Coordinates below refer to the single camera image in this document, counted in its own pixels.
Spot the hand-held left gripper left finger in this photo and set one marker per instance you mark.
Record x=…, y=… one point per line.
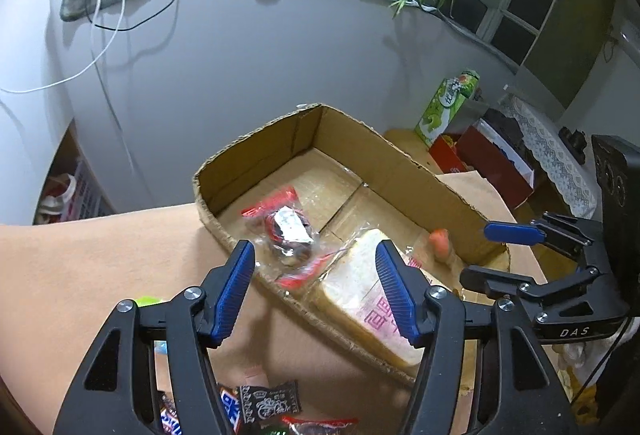
x=235, y=287

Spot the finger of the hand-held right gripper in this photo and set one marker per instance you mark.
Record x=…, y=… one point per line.
x=492, y=280
x=510, y=233

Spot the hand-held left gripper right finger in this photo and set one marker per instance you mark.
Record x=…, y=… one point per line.
x=395, y=295

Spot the black patterned candy wrapper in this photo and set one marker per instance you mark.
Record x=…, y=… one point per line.
x=267, y=402

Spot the blue brown chocolate bar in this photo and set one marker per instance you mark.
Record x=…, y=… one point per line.
x=231, y=410
x=171, y=417

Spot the cardboard box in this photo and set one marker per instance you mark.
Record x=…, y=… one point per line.
x=280, y=150

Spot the sliced bread packet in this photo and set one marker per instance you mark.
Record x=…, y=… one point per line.
x=350, y=285

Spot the small orange snack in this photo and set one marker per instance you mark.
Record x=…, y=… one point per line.
x=440, y=242

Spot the open red box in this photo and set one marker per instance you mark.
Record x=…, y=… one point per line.
x=492, y=160

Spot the red clear snack packet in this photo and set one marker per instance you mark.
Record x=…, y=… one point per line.
x=285, y=225

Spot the small dark object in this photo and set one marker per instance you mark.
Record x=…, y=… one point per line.
x=572, y=142

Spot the white lace cloth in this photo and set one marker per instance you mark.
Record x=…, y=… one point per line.
x=550, y=155

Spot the green jelly cup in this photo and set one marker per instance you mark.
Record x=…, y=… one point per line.
x=147, y=301

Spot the green drink carton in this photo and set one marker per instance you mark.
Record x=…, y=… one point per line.
x=445, y=110

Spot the white plastic basket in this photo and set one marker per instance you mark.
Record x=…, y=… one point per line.
x=87, y=195

